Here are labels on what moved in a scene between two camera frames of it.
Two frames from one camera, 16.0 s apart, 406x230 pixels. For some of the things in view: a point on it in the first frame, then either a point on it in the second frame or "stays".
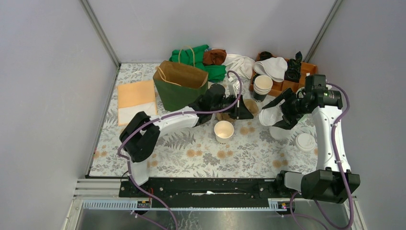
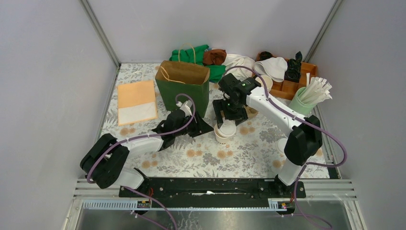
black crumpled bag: (293, 72) stays
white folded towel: (274, 67) stays
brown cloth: (214, 57) stays
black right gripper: (288, 121) -> (219, 105)
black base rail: (203, 188) stays
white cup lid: (280, 133) -> (280, 144)
